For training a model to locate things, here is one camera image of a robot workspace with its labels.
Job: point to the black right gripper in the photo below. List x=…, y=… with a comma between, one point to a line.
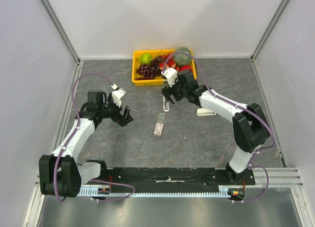
x=171, y=93

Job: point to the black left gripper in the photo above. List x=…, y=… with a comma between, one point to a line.
x=121, y=119

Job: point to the green white stapler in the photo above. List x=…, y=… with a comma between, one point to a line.
x=165, y=102

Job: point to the red white staple box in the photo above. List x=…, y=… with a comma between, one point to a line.
x=159, y=124

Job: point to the white rectangular case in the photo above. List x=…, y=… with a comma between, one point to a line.
x=205, y=112

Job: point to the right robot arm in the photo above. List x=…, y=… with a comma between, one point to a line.
x=250, y=126

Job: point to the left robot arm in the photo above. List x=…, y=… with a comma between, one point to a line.
x=65, y=156

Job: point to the dark purple grape bunch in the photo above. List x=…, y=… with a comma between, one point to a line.
x=148, y=72

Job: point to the red strawberry cluster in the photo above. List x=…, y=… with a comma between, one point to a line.
x=170, y=63

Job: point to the green netted melon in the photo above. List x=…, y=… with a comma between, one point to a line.
x=182, y=56

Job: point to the green pear fruit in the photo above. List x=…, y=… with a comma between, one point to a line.
x=145, y=58

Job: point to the yellow plastic tray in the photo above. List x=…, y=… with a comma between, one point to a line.
x=159, y=80

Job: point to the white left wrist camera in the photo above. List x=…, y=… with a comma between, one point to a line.
x=117, y=95

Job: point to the grey slotted cable duct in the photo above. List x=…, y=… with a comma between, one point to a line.
x=99, y=191

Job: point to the aluminium frame rail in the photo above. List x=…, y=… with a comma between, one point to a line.
x=273, y=176

